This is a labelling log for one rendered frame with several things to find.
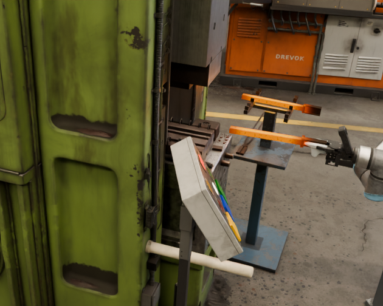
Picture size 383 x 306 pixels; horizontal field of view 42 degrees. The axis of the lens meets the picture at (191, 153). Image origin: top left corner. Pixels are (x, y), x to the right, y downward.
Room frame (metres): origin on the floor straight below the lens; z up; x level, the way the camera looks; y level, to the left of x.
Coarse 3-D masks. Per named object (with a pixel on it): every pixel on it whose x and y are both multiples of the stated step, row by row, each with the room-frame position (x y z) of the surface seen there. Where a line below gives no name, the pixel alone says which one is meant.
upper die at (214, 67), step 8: (216, 56) 1.95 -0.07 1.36; (176, 64) 1.88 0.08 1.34; (184, 64) 1.87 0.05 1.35; (216, 64) 1.97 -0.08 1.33; (176, 72) 1.88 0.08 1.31; (184, 72) 1.87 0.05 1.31; (192, 72) 1.86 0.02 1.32; (200, 72) 1.86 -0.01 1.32; (208, 72) 1.85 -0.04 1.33; (216, 72) 1.98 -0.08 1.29; (176, 80) 1.88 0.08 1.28; (184, 80) 1.87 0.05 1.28; (192, 80) 1.86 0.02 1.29; (200, 80) 1.86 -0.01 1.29; (208, 80) 1.85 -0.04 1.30
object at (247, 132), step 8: (232, 128) 1.93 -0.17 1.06; (240, 128) 1.94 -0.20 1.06; (248, 128) 1.94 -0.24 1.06; (256, 136) 1.90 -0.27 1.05; (264, 136) 1.89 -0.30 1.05; (272, 136) 1.88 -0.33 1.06; (280, 136) 1.88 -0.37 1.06; (288, 136) 1.88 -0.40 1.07; (296, 136) 1.89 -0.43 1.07; (304, 136) 1.88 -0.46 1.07; (304, 144) 1.85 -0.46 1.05
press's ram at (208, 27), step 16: (176, 0) 1.83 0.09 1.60; (192, 0) 1.82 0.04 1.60; (208, 0) 1.80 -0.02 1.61; (224, 0) 2.00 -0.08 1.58; (176, 16) 1.83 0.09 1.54; (192, 16) 1.82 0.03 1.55; (208, 16) 1.80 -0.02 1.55; (224, 16) 2.03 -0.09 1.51; (176, 32) 1.83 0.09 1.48; (192, 32) 1.82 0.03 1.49; (208, 32) 1.80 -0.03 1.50; (224, 32) 2.05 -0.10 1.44; (176, 48) 1.83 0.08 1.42; (192, 48) 1.81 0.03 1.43; (208, 48) 1.80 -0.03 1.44; (192, 64) 1.81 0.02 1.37; (208, 64) 1.83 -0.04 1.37
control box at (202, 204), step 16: (176, 144) 1.53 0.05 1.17; (192, 144) 1.49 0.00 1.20; (176, 160) 1.43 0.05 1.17; (192, 160) 1.39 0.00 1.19; (192, 176) 1.30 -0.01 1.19; (208, 176) 1.41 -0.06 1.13; (192, 192) 1.22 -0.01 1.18; (208, 192) 1.22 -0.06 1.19; (192, 208) 1.21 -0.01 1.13; (208, 208) 1.22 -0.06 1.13; (208, 224) 1.22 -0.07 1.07; (224, 224) 1.23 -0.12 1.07; (208, 240) 1.22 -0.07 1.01; (224, 240) 1.23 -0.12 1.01; (224, 256) 1.23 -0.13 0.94
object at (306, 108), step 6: (246, 96) 2.53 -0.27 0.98; (252, 96) 2.53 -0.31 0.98; (258, 96) 2.54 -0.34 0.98; (258, 102) 2.50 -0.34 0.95; (264, 102) 2.49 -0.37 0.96; (270, 102) 2.48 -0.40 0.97; (276, 102) 2.47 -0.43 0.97; (282, 102) 2.48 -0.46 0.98; (288, 102) 2.48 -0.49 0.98; (294, 108) 2.44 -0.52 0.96; (300, 108) 2.43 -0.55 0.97; (306, 108) 2.43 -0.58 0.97; (312, 108) 2.42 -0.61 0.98; (318, 108) 2.41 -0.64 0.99; (312, 114) 2.41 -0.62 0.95; (318, 114) 2.41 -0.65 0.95
